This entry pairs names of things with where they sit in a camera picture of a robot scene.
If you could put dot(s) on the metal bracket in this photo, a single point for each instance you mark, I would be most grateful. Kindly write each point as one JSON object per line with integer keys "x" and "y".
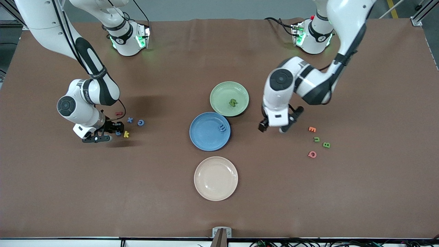
{"x": 215, "y": 233}

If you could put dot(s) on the pink letter Q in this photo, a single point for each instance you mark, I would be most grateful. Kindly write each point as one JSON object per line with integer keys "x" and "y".
{"x": 309, "y": 154}

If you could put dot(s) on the blue letter m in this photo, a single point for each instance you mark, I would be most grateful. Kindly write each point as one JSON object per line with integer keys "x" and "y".
{"x": 222, "y": 128}

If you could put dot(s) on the green letter B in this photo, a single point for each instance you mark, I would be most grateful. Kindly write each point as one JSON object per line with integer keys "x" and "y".
{"x": 326, "y": 144}

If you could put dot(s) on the brown table cover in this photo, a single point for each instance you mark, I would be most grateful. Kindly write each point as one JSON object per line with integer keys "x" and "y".
{"x": 103, "y": 188}

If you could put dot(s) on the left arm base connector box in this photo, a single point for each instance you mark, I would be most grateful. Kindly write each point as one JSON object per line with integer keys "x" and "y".
{"x": 297, "y": 34}

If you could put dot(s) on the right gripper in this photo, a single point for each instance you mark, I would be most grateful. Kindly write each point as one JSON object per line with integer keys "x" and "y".
{"x": 110, "y": 125}

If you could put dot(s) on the blue plate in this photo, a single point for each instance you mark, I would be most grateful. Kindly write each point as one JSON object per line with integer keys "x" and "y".
{"x": 205, "y": 135}

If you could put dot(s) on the beige plate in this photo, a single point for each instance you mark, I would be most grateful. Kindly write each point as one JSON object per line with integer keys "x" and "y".
{"x": 216, "y": 178}

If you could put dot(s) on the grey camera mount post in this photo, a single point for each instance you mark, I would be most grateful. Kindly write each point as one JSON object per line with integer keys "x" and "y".
{"x": 219, "y": 242}

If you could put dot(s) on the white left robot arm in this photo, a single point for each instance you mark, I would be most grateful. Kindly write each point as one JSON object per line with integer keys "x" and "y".
{"x": 346, "y": 17}

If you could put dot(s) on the green plate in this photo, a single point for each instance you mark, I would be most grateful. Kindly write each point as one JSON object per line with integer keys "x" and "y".
{"x": 223, "y": 92}

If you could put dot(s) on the aluminium frame profile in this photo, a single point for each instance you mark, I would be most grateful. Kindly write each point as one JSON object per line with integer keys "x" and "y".
{"x": 416, "y": 21}

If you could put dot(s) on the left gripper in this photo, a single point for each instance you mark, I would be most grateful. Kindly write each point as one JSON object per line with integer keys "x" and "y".
{"x": 262, "y": 127}

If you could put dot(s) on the blue letter c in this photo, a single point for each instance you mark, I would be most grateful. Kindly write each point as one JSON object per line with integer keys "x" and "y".
{"x": 139, "y": 122}

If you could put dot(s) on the green letter W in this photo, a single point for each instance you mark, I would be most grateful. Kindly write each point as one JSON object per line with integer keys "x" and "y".
{"x": 234, "y": 101}

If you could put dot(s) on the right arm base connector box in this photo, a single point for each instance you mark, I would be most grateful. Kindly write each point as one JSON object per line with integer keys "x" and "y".
{"x": 144, "y": 34}

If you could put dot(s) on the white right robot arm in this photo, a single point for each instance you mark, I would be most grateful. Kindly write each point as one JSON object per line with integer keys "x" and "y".
{"x": 44, "y": 27}

